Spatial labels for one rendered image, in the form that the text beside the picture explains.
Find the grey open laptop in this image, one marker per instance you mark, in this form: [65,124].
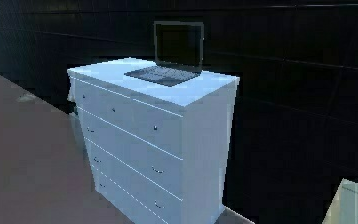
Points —
[173,60]

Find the white chest of drawers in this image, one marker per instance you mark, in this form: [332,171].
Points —
[133,140]

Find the pale grey furniture piece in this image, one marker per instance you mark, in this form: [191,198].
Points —
[346,204]

